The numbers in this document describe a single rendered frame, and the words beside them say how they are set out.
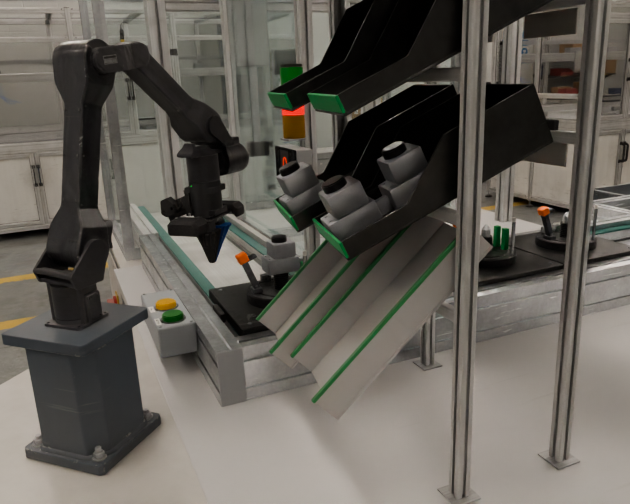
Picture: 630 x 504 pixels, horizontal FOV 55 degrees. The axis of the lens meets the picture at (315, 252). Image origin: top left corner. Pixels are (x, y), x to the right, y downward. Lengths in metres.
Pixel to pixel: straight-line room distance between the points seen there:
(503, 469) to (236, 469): 0.37
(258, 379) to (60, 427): 0.32
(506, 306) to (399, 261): 0.49
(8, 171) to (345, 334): 5.61
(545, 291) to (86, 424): 0.93
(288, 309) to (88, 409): 0.33
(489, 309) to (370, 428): 0.41
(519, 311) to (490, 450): 0.44
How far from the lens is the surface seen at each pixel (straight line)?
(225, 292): 1.25
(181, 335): 1.15
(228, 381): 1.04
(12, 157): 6.27
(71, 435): 0.96
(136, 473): 0.94
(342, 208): 0.71
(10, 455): 1.06
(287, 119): 1.33
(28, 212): 6.36
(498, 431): 0.99
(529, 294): 1.32
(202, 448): 0.96
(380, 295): 0.84
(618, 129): 6.39
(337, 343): 0.85
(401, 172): 0.73
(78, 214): 0.90
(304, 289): 0.97
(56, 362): 0.91
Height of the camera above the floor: 1.39
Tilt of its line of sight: 16 degrees down
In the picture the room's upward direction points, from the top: 2 degrees counter-clockwise
